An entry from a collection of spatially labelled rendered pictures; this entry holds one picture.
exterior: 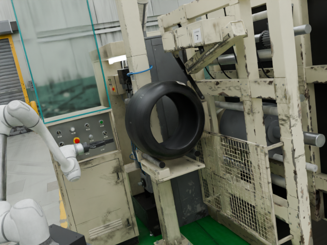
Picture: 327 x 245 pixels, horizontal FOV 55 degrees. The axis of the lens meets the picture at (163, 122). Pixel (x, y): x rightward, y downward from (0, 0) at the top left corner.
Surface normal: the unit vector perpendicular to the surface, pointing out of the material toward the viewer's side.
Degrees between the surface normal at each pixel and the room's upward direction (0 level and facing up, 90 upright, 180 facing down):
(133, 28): 90
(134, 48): 90
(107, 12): 90
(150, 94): 50
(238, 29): 72
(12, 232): 89
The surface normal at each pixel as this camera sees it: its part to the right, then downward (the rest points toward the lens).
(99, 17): 0.32, 0.14
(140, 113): -0.33, -0.09
